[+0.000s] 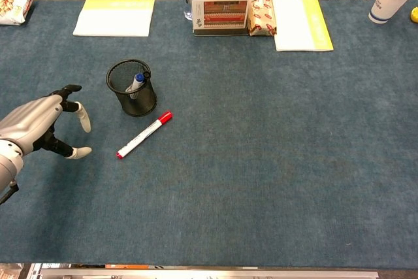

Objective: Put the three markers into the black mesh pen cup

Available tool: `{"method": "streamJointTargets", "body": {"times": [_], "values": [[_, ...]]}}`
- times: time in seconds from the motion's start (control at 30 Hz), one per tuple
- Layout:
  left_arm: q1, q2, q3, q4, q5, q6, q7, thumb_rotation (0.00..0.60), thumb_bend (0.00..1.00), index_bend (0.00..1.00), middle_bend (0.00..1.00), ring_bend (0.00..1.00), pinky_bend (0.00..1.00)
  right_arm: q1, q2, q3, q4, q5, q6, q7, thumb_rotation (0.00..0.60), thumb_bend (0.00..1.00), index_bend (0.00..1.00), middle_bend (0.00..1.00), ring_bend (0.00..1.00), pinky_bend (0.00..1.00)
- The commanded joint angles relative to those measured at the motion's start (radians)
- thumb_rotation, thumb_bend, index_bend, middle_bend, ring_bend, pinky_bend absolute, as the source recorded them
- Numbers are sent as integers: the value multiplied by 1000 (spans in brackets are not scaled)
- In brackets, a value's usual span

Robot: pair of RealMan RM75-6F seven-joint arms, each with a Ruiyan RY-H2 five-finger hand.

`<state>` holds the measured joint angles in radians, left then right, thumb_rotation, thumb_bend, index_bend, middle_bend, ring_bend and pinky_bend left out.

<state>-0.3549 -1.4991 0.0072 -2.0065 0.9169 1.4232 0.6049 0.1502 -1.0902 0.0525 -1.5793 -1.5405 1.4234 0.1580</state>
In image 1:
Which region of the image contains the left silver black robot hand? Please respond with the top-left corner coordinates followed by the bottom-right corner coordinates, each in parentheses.
top-left (0, 84), bottom-right (93, 159)

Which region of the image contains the black mesh pen cup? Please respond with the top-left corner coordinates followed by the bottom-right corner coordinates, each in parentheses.
top-left (105, 58), bottom-right (158, 117)

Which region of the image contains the blue-capped white marker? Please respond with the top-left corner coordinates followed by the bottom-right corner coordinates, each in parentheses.
top-left (125, 73), bottom-right (146, 100)

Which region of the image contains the red-capped white marker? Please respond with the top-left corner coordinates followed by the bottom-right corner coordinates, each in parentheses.
top-left (116, 110), bottom-right (174, 159)

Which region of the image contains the printed snack bag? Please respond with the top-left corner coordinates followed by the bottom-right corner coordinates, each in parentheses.
top-left (0, 0), bottom-right (35, 26)

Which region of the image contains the blue felt table mat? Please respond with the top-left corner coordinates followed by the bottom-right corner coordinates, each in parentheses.
top-left (0, 0), bottom-right (418, 269)

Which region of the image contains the red pattern picture card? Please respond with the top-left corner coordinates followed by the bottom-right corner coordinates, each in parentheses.
top-left (191, 0), bottom-right (249, 31)

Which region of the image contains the red print wrapped package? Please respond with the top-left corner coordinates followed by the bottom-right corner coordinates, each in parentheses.
top-left (248, 0), bottom-right (278, 37)

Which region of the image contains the yellow white Lexicon notebook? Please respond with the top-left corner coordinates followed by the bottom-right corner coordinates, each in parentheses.
top-left (270, 0), bottom-right (335, 53)

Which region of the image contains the white blue paper cup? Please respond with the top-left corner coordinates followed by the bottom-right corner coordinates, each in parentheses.
top-left (368, 0), bottom-right (415, 25)

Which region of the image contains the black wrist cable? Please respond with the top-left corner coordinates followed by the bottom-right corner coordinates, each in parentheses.
top-left (0, 180), bottom-right (20, 205)

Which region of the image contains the aluminium profile rail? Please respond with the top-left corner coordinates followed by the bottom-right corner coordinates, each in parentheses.
top-left (39, 269), bottom-right (379, 279)

